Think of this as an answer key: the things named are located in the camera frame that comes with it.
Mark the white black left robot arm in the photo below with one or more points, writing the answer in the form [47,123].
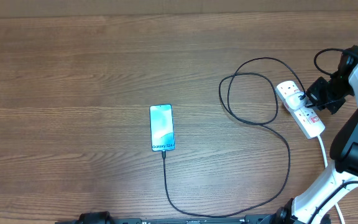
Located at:
[91,218]

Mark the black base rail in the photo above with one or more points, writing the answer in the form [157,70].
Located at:
[194,221]

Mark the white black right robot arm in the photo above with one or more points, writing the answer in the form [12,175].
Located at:
[341,174]

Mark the blue Samsung smartphone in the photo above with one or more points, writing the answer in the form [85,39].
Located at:
[161,128]

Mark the white USB charger adapter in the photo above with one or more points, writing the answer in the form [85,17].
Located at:
[295,101]

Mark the brown cardboard backdrop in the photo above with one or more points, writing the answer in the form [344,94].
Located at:
[64,8]

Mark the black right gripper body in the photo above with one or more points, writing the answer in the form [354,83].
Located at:
[329,94]

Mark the white power strip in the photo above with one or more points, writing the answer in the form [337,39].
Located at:
[306,118]

